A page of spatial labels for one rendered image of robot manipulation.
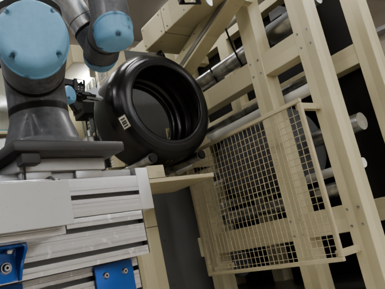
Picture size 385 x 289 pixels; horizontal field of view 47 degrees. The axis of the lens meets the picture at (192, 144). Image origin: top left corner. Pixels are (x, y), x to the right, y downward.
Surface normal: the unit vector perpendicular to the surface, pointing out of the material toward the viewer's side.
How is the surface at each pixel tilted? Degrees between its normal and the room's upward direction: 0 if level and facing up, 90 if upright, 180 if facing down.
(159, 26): 90
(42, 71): 172
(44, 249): 90
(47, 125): 73
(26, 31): 97
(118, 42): 180
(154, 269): 90
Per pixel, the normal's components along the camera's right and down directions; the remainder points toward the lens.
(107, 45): 0.22, 0.95
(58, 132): 0.56, -0.57
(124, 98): 0.41, -0.29
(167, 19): -0.79, 0.04
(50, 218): 0.68, -0.30
